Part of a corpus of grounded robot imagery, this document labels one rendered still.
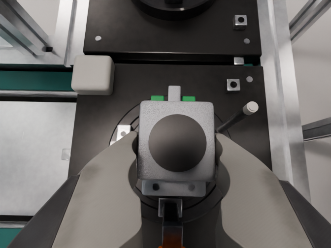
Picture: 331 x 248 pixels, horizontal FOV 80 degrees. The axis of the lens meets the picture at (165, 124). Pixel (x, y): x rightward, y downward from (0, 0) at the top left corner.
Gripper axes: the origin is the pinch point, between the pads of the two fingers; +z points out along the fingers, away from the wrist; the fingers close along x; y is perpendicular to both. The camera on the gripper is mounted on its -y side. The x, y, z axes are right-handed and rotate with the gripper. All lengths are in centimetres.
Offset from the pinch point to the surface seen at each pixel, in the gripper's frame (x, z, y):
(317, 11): 20.1, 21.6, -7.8
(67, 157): -12.5, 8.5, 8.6
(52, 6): -24.6, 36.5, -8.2
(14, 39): -19.4, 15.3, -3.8
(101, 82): -8.4, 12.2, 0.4
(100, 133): -8.6, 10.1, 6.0
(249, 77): 9.9, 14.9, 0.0
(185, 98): 1.1, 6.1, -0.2
